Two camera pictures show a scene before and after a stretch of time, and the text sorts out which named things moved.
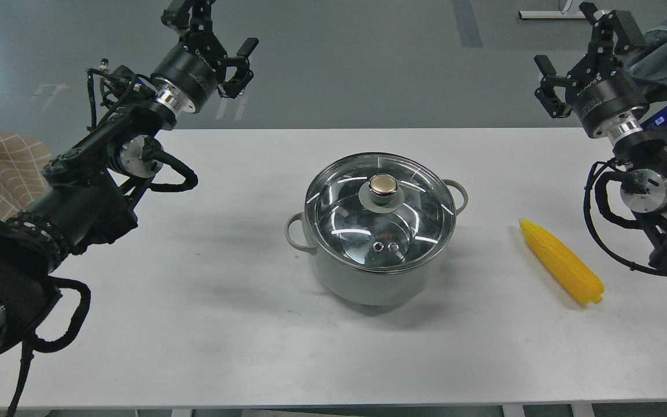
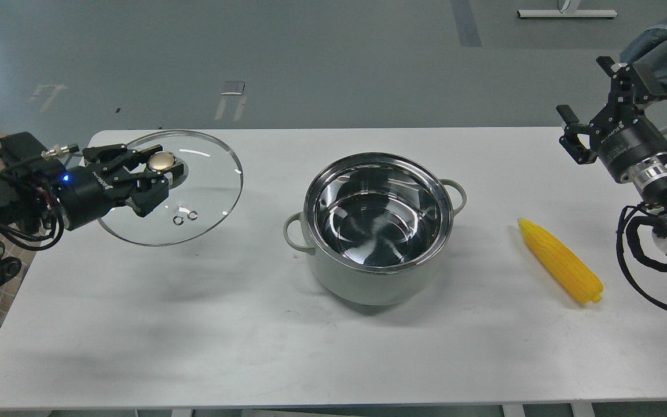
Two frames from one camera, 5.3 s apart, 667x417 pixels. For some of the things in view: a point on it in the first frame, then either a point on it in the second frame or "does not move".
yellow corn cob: [586, 285] does not move
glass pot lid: [379, 212] -> [199, 201]
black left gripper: [186, 76] -> [84, 191]
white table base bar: [551, 14] does not move
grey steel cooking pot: [377, 224] does not move
